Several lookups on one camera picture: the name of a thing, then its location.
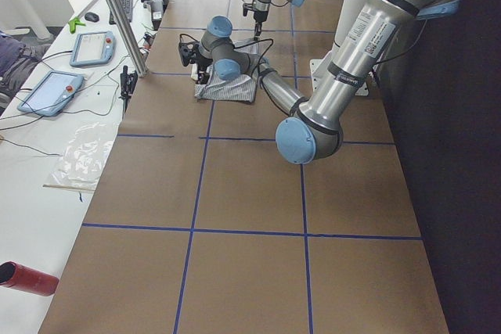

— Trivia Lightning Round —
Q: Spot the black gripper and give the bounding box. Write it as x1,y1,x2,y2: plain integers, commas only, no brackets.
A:
178,41,211,84
243,0,269,40

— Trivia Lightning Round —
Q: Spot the blue white striped polo shirt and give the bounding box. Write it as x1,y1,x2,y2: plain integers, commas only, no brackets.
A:
194,63,256,102

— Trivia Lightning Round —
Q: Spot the black computer keyboard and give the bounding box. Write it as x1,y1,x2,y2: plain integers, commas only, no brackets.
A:
119,0,134,22

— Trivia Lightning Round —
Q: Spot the grey teach pendant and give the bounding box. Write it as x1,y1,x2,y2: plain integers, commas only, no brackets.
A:
17,70,85,117
70,31,116,67

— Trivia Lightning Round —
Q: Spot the black computer mouse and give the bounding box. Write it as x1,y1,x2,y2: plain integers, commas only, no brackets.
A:
85,12,99,23

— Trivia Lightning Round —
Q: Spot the green plastic clip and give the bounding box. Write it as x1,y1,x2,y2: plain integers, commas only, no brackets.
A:
68,17,86,34

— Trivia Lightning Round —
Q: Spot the clear plastic bag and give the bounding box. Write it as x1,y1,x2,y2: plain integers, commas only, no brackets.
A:
43,122,118,192

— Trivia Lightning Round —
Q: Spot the seated person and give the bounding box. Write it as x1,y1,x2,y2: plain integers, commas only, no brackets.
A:
0,31,50,98

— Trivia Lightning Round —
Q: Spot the red cylinder bottle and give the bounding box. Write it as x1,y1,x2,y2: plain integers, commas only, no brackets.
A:
1,261,59,296

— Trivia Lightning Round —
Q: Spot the white metal base plate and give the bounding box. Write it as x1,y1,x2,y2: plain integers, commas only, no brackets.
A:
309,59,369,96

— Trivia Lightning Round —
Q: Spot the black thin cable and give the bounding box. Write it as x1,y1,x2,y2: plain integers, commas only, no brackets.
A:
0,50,126,157

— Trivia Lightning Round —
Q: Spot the aluminium camera mast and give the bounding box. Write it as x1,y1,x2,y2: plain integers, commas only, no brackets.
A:
106,0,148,77

